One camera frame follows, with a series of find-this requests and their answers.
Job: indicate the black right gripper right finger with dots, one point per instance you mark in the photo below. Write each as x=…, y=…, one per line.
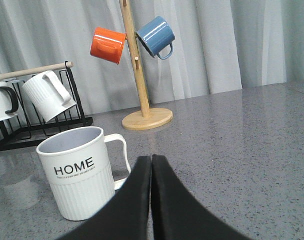
x=177, y=215

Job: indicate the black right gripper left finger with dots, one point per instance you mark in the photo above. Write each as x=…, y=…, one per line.
x=125, y=216

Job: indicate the white HOME cup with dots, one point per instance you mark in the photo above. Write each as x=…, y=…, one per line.
x=77, y=167

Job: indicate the wooden mug tree stand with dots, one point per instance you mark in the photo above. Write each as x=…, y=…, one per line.
x=146, y=118

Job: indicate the white ribbed mug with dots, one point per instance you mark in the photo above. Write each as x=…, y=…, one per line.
x=48, y=94

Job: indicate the grey curtain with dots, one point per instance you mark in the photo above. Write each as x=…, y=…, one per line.
x=219, y=46

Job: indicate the orange enamel mug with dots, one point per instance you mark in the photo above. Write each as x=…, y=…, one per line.
x=107, y=44

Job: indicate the blue enamel mug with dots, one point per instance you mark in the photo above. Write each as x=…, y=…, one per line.
x=155, y=36

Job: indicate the black wire mug rack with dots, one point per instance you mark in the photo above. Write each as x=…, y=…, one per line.
x=28, y=128

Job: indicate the white mug black handle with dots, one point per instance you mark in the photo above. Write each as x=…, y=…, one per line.
x=8, y=102

